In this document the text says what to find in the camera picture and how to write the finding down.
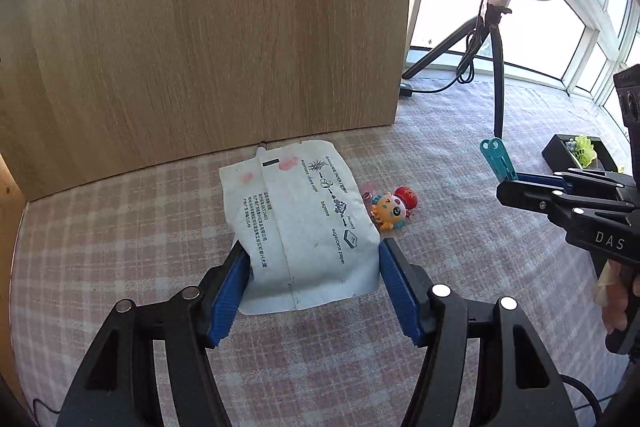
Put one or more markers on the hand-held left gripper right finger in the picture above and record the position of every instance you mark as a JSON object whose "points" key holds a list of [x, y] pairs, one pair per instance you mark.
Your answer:
{"points": [[400, 292]]}

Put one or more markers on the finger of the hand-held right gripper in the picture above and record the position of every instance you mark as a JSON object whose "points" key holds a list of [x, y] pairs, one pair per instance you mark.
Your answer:
{"points": [[530, 197], [537, 177]]}

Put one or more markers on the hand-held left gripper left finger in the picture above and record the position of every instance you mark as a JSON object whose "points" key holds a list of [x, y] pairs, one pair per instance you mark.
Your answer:
{"points": [[230, 297]]}

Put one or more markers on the black container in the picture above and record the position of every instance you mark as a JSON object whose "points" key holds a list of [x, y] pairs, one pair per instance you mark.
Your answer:
{"points": [[555, 153]]}

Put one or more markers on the teal clothespin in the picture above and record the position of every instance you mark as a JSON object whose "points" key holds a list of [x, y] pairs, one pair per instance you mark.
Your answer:
{"points": [[495, 157]]}

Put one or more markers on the paper packet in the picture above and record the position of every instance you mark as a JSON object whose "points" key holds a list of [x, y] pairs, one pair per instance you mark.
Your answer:
{"points": [[300, 227]]}

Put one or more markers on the person's right hand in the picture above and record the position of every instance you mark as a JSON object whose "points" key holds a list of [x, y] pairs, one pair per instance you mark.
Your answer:
{"points": [[617, 307]]}

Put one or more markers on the grey grape bunch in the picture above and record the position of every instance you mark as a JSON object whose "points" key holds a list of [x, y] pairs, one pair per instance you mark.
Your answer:
{"points": [[568, 146]]}

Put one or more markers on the orange cartoon toy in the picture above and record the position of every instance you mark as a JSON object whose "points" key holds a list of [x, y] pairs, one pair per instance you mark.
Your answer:
{"points": [[392, 207]]}

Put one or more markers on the pink plaid blanket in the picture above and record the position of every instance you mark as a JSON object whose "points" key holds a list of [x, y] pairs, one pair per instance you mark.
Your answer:
{"points": [[150, 232]]}

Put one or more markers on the black tripod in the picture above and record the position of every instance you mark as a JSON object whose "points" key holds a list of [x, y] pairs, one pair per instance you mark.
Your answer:
{"points": [[496, 72]]}

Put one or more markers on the light wooden board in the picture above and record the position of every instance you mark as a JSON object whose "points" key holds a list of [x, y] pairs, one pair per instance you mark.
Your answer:
{"points": [[200, 32]]}

